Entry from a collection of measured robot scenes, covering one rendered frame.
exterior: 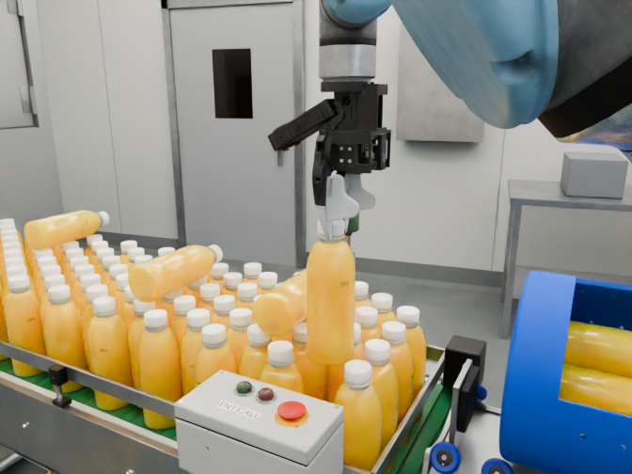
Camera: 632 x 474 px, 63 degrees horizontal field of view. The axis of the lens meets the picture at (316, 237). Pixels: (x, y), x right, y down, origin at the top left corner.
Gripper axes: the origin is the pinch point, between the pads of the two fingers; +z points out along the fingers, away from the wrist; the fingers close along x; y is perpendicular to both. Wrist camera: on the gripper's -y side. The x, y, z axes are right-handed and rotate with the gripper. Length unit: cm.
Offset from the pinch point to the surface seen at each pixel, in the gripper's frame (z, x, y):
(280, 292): 11.8, 0.2, -9.2
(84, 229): 15, 21, -83
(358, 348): 22.0, 6.7, 1.6
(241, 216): 85, 296, -238
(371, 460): 32.1, -5.7, 9.2
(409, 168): 38, 325, -96
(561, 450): 24.7, -1.3, 33.0
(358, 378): 19.6, -5.6, 7.0
